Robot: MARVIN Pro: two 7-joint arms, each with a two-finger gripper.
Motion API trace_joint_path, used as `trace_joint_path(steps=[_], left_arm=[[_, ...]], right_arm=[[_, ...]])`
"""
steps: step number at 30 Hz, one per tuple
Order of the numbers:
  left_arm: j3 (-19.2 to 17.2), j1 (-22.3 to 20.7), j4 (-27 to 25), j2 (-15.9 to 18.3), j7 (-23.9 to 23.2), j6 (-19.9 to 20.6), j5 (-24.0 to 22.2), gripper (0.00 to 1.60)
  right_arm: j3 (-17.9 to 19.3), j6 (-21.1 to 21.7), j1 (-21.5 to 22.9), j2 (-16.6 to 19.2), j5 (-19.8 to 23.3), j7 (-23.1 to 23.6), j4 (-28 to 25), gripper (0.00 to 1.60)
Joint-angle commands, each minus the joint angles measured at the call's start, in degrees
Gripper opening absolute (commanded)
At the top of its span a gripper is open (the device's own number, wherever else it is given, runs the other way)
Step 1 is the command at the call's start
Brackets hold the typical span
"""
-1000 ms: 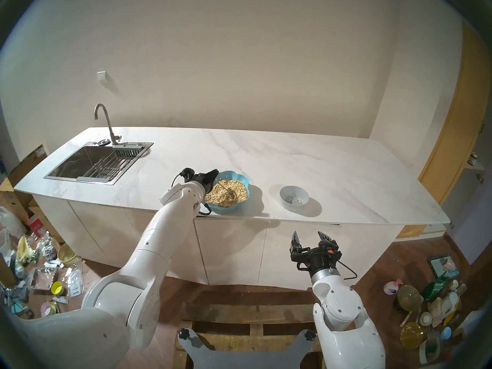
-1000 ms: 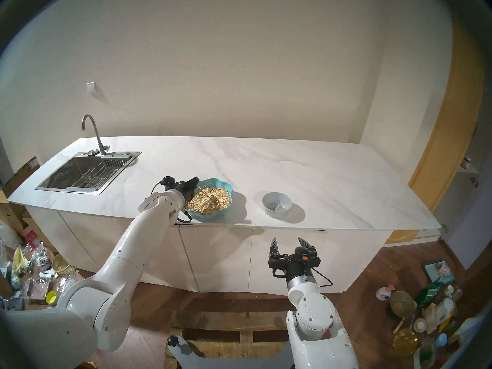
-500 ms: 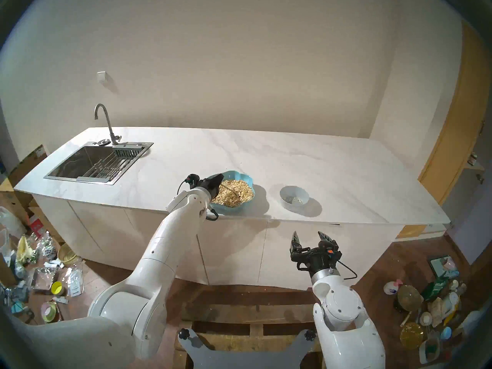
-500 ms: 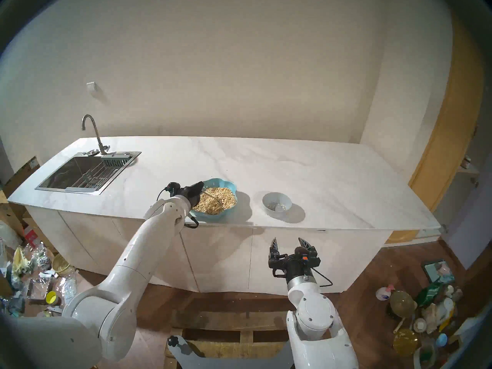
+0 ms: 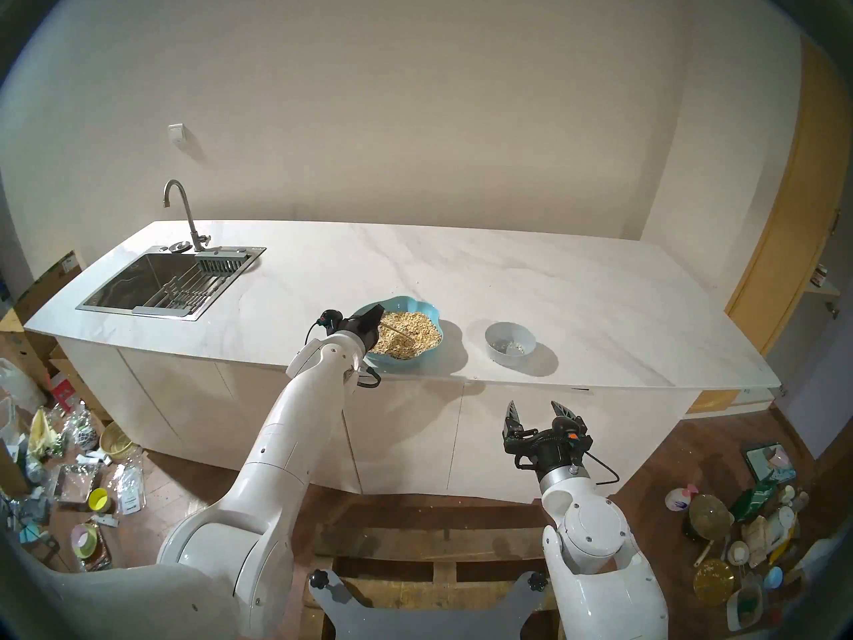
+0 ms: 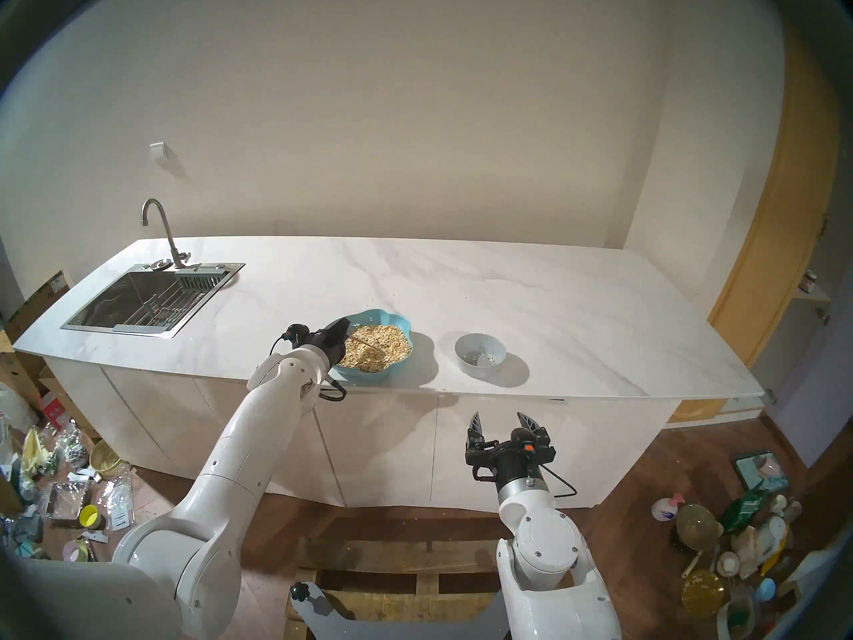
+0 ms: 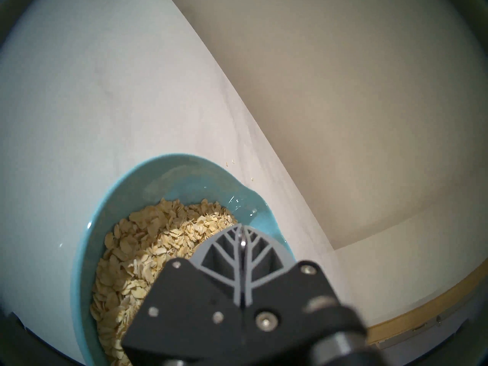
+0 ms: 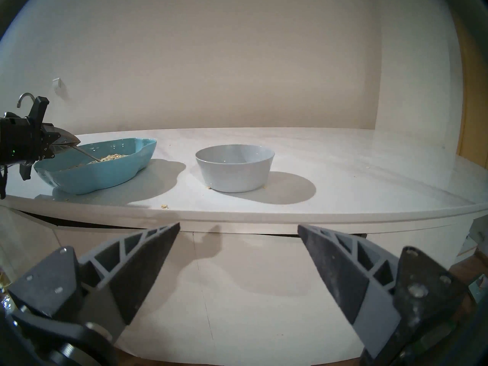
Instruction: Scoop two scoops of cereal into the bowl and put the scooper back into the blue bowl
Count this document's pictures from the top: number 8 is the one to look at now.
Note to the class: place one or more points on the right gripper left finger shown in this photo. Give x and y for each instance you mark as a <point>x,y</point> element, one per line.
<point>114,277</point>

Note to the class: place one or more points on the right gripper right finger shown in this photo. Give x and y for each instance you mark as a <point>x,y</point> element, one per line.
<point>366,285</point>

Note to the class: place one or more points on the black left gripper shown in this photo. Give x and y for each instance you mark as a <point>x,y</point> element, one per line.
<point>19,140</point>

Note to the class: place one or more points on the metal spoon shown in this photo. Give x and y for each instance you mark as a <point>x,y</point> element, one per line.
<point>89,155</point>

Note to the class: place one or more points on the blue flower-shaped bowl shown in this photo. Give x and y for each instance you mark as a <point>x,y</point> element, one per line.
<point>99,176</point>

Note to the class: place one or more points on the large oat cereal pile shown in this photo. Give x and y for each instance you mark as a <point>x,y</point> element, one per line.
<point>110,157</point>

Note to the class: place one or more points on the small pale grey bowl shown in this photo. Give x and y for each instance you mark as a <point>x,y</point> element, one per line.
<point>234,174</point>

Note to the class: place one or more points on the curved metal faucet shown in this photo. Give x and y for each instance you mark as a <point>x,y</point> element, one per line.
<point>26,95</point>

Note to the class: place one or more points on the white counter cabinet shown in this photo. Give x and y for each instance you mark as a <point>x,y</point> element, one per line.
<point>248,277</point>

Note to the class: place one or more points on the white wall switch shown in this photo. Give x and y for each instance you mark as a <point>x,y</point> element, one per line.
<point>57,84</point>

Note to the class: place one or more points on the yellow wooden door frame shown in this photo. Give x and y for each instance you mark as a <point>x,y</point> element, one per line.
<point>474,102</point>

